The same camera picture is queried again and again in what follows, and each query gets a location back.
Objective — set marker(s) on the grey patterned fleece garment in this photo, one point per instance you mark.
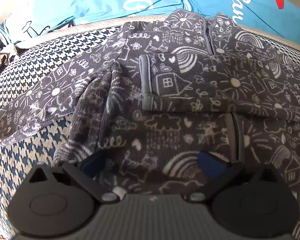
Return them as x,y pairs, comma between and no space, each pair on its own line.
177,92

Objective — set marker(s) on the blue cartoon print pillow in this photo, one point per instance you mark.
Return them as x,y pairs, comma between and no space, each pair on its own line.
31,18

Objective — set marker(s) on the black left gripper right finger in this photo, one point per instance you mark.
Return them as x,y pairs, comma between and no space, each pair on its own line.
221,174

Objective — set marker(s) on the houndstooth sofa cushion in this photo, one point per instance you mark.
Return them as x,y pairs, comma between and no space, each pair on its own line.
27,62

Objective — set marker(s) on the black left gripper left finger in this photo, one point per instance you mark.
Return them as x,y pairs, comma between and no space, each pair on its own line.
82,174

